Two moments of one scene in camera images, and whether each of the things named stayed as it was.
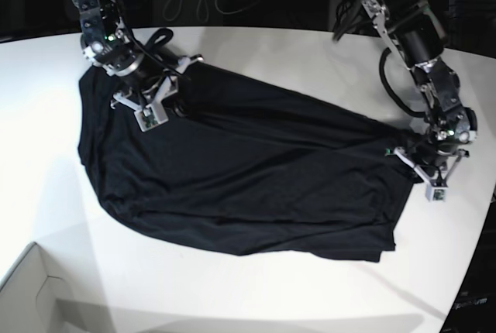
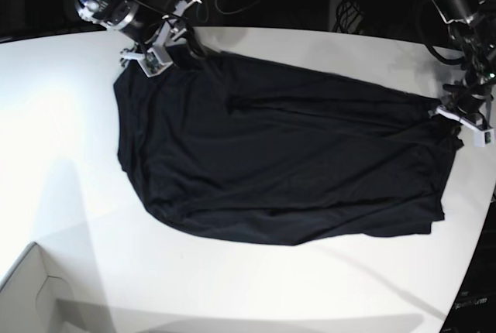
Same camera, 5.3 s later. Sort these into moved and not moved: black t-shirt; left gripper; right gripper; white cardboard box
Moved: left gripper; black t-shirt; right gripper
Not moved: white cardboard box
